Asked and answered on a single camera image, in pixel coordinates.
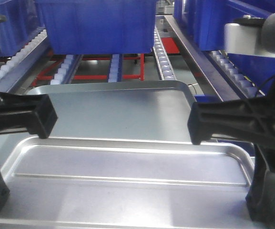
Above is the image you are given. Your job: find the right steel divider rail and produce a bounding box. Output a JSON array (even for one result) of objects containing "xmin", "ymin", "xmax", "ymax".
[{"xmin": 165, "ymin": 15, "xmax": 245, "ymax": 101}]

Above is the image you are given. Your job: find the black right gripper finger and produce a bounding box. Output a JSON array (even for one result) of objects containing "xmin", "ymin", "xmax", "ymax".
[{"xmin": 245, "ymin": 146, "xmax": 275, "ymax": 222}]

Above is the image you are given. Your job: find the right white roller track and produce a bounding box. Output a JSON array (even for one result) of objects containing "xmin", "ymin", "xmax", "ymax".
[{"xmin": 153, "ymin": 26, "xmax": 177, "ymax": 81}]

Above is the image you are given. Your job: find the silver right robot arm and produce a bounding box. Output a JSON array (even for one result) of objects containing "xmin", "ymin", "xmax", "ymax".
[{"xmin": 224, "ymin": 13, "xmax": 275, "ymax": 223}]

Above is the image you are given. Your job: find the large blue bin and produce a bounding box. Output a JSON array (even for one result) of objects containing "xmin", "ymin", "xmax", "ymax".
[
  {"xmin": 174, "ymin": 0, "xmax": 275, "ymax": 93},
  {"xmin": 0, "ymin": 0, "xmax": 44, "ymax": 57}
]

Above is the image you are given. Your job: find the far right roller track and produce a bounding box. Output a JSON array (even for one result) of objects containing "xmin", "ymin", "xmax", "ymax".
[{"xmin": 208, "ymin": 51, "xmax": 263, "ymax": 98}]

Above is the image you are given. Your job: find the red metal floor frame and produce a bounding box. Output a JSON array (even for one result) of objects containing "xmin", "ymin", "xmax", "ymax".
[{"xmin": 31, "ymin": 38, "xmax": 180, "ymax": 87}]

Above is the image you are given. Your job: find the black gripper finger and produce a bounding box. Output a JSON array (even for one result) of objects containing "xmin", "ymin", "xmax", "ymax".
[{"xmin": 187, "ymin": 96, "xmax": 275, "ymax": 148}]

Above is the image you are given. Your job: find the left white roller track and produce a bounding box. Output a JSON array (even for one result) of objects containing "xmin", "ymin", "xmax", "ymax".
[{"xmin": 50, "ymin": 54, "xmax": 83, "ymax": 85}]

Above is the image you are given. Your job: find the large blue bin right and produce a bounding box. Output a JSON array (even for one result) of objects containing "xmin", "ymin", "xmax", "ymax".
[{"xmin": 174, "ymin": 0, "xmax": 275, "ymax": 93}]

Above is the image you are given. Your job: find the large blue bin left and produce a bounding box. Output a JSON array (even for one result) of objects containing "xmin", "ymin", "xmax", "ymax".
[{"xmin": 0, "ymin": 0, "xmax": 44, "ymax": 57}]

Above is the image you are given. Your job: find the white roller track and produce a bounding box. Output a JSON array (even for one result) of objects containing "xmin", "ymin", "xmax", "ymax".
[
  {"xmin": 153, "ymin": 26, "xmax": 177, "ymax": 81},
  {"xmin": 107, "ymin": 54, "xmax": 123, "ymax": 83},
  {"xmin": 50, "ymin": 54, "xmax": 83, "ymax": 85}
]

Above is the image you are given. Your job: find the centre white roller track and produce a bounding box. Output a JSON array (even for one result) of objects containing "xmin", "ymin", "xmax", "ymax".
[{"xmin": 107, "ymin": 54, "xmax": 123, "ymax": 83}]

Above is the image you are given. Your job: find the silver ribbed metal tray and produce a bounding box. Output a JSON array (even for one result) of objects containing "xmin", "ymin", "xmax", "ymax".
[{"xmin": 0, "ymin": 136, "xmax": 275, "ymax": 229}]

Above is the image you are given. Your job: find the large grey flat tray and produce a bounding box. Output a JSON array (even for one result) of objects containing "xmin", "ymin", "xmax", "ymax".
[{"xmin": 0, "ymin": 80, "xmax": 197, "ymax": 167}]

